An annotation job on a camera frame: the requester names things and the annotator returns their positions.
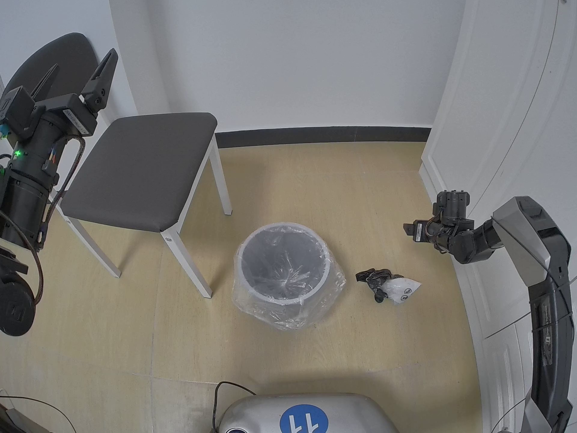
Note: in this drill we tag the crumpled black plastic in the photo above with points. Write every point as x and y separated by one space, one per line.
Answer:
372 278

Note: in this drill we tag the clear plastic bag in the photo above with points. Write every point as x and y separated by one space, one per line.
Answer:
288 320

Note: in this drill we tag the white trash bin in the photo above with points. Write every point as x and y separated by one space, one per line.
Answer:
311 287

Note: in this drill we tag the dark grey white-legged chair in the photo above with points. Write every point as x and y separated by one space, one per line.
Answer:
139 169

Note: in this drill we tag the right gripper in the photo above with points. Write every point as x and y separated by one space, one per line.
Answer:
428 232

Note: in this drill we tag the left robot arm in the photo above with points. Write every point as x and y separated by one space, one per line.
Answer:
18 205

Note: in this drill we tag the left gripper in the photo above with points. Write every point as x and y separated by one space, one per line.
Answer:
43 147

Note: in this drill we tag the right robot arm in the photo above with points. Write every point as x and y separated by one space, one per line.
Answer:
541 287

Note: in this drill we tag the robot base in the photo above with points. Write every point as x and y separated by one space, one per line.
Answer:
342 411

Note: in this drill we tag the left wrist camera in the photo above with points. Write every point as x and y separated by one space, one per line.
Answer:
18 111

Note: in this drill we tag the white wardrobe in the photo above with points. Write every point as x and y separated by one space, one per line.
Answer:
496 106

